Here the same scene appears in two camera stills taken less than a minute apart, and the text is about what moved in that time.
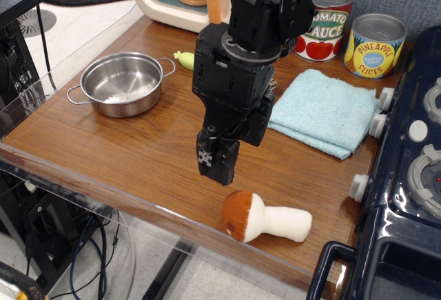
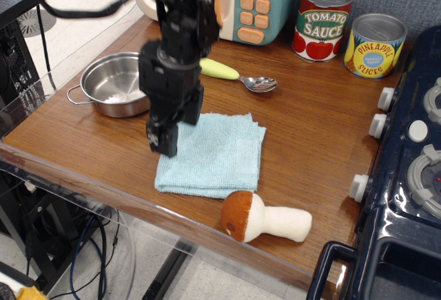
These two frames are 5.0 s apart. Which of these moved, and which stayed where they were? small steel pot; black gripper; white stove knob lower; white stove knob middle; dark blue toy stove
Moved: black gripper
Stayed: dark blue toy stove; white stove knob middle; small steel pot; white stove knob lower
